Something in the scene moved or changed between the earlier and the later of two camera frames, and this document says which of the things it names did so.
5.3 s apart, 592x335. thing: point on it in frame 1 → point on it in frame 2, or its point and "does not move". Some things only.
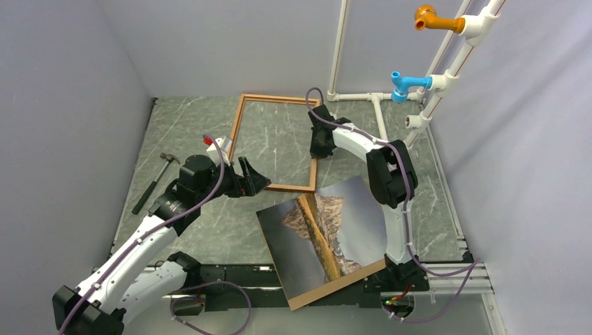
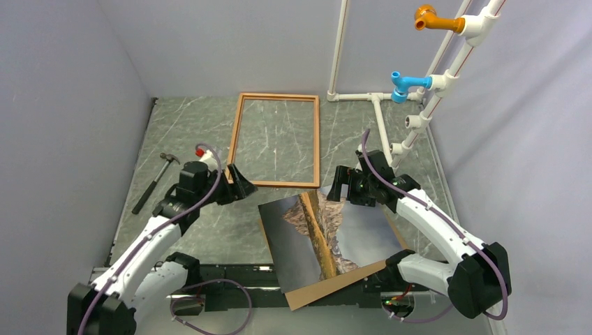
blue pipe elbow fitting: [402, 84] does not move
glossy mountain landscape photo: [322, 235] does not move
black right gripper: [315, 152] → [344, 174]
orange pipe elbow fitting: [426, 17] does not move
